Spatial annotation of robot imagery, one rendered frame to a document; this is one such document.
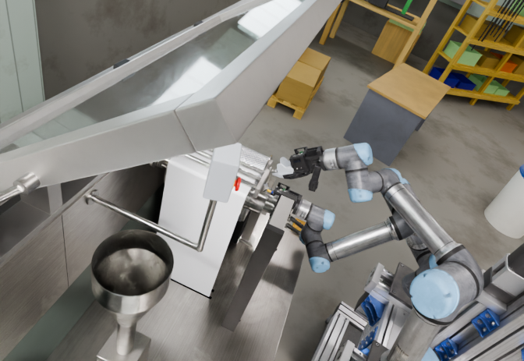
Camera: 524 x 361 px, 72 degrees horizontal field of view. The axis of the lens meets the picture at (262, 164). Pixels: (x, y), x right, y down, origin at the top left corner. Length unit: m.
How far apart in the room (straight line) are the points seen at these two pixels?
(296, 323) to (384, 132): 2.40
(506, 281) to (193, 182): 1.06
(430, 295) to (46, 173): 0.97
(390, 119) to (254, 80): 3.88
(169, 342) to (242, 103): 1.15
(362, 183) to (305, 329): 1.50
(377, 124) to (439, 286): 3.22
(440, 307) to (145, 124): 0.97
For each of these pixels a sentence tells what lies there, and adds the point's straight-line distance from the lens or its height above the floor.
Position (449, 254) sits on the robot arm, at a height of 1.42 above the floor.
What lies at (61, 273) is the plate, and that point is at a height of 1.23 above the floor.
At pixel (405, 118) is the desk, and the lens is 4.07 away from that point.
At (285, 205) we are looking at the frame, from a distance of 1.01.
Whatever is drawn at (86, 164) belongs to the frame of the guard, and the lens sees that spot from 0.29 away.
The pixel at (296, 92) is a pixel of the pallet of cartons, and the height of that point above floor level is 0.30.
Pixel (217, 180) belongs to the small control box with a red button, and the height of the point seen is 1.67.
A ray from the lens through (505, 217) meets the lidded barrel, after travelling 4.43.
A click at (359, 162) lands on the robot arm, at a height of 1.49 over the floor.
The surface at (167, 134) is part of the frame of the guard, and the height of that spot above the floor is 1.98.
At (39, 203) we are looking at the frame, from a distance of 0.87.
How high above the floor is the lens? 2.12
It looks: 38 degrees down
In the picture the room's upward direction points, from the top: 21 degrees clockwise
